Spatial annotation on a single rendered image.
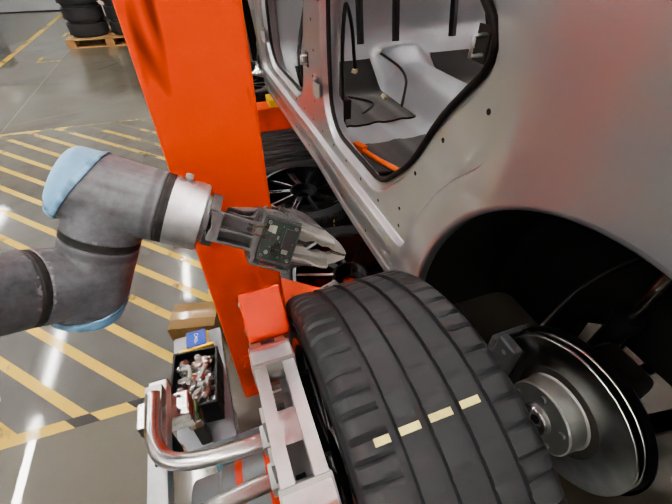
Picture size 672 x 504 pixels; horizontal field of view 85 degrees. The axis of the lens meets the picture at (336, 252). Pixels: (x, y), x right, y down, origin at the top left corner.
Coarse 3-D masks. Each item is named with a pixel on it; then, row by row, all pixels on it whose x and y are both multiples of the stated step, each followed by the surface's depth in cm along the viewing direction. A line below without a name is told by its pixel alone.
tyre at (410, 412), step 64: (320, 320) 55; (384, 320) 53; (448, 320) 53; (320, 384) 50; (384, 384) 46; (448, 384) 46; (512, 384) 47; (384, 448) 41; (448, 448) 42; (512, 448) 43
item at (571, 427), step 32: (544, 352) 75; (576, 352) 70; (544, 384) 74; (576, 384) 70; (608, 384) 65; (576, 416) 69; (608, 416) 64; (576, 448) 70; (608, 448) 66; (640, 448) 62; (576, 480) 75; (608, 480) 68; (640, 480) 64
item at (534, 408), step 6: (528, 402) 76; (528, 408) 75; (534, 408) 74; (540, 408) 73; (534, 414) 75; (540, 414) 73; (534, 420) 75; (540, 420) 73; (546, 420) 72; (540, 426) 74; (546, 426) 72; (540, 432) 74; (546, 432) 72
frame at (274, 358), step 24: (264, 360) 55; (288, 360) 55; (264, 384) 52; (288, 384) 52; (264, 408) 49; (312, 432) 47; (288, 456) 45; (312, 456) 45; (288, 480) 43; (312, 480) 43
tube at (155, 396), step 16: (160, 384) 64; (160, 400) 62; (144, 416) 60; (160, 416) 60; (144, 432) 58; (160, 432) 58; (160, 448) 56; (208, 448) 56; (224, 448) 56; (240, 448) 56; (256, 448) 56; (160, 464) 54; (176, 464) 54; (192, 464) 54; (208, 464) 55
